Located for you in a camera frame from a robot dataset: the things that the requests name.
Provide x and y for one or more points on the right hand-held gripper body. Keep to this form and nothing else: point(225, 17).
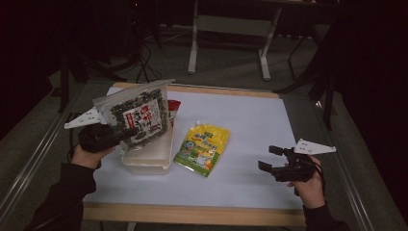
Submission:
point(298, 166)

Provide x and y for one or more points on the white divided lunch box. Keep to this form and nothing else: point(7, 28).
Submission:
point(154, 154)

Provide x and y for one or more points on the white table mat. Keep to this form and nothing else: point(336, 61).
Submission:
point(250, 128)

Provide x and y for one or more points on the metal floor rail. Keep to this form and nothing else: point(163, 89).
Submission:
point(346, 179)
point(35, 154)

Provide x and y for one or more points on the black stand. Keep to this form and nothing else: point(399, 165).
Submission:
point(327, 96)
point(64, 83)

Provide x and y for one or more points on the red seasoning packet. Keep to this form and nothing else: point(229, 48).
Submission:
point(174, 109)

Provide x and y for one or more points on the white metal stand frame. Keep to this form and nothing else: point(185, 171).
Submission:
point(234, 25)

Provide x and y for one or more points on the yellow spout pouch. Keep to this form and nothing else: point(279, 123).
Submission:
point(202, 147)

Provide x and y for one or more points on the person's left hand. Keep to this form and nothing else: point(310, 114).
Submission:
point(85, 158)

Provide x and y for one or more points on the clear seaweed bag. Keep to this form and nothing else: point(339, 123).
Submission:
point(141, 115)

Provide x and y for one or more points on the person's right hand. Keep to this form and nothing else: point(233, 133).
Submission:
point(309, 192)

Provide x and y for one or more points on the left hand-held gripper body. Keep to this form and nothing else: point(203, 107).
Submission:
point(96, 138)

